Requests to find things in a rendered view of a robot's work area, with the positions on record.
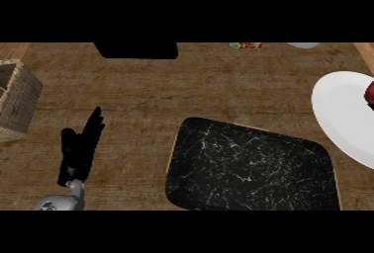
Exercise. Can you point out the colourful small packet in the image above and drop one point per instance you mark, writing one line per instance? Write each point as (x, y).
(246, 45)

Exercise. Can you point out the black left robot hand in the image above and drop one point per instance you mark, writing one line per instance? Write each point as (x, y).
(77, 148)

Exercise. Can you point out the black appliance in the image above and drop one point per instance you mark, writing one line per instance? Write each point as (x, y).
(138, 50)

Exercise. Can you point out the white plate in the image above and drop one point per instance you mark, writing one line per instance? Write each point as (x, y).
(343, 115)

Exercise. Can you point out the wicker basket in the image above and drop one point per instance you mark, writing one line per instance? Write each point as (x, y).
(17, 99)

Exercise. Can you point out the black scratched tray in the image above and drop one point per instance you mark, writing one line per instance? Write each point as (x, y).
(250, 168)

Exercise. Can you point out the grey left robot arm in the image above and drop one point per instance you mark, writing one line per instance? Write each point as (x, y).
(63, 199)

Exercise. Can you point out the red bell pepper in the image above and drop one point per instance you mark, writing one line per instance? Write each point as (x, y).
(370, 94)

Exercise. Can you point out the pale grey round object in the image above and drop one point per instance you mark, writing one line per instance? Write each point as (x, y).
(304, 44)

